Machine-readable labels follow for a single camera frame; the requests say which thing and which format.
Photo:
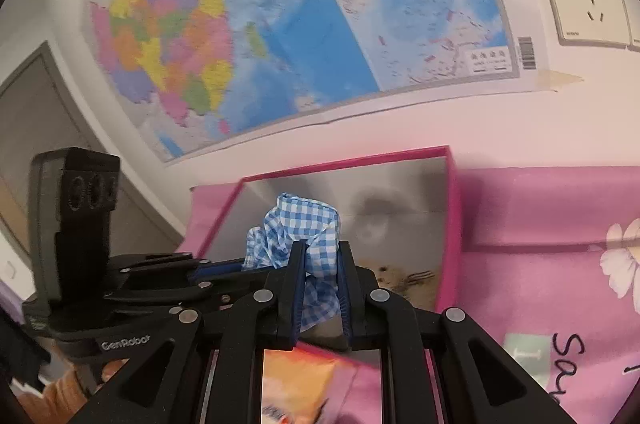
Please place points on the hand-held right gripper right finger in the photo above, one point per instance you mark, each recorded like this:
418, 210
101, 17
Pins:
345, 299

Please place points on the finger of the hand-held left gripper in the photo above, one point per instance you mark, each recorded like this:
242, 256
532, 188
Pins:
220, 269
165, 296

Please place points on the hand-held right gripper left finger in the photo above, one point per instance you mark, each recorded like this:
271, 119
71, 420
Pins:
298, 289

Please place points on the blue gingham cloth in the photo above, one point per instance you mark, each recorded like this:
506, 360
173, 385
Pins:
300, 219

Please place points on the pink storage box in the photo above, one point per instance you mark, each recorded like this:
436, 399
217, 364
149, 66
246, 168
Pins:
400, 184

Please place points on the person's left hand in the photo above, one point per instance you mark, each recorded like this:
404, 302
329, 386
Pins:
110, 370

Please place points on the tan plush toy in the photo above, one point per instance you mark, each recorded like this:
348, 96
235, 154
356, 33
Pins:
402, 279

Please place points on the orange tissue pack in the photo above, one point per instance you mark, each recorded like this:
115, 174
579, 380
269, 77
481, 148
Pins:
300, 379

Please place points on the grey door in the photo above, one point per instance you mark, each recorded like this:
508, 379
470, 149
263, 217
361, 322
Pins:
40, 114

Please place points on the clear tape strip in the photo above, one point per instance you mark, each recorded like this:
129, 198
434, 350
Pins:
560, 80

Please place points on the wall map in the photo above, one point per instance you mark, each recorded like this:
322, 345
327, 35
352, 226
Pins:
300, 29

